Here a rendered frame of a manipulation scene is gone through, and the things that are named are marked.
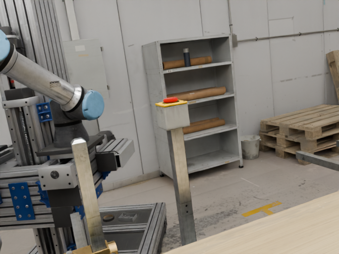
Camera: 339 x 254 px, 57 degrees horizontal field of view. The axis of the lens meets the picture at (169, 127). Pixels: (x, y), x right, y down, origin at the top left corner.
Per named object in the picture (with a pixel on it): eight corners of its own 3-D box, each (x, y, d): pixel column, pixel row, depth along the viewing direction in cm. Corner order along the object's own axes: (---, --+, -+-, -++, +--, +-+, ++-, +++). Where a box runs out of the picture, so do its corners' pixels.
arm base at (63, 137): (63, 139, 147) (59, 119, 145) (94, 136, 144) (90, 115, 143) (47, 149, 132) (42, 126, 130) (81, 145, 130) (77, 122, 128)
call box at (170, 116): (158, 129, 90) (154, 103, 88) (180, 125, 92) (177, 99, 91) (167, 133, 84) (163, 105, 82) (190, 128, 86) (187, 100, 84)
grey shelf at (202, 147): (160, 176, 381) (141, 45, 350) (222, 159, 414) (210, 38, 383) (175, 187, 340) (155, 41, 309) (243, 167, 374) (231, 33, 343)
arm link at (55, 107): (70, 117, 144) (65, 88, 142) (89, 117, 136) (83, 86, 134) (47, 123, 135) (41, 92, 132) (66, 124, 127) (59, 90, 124)
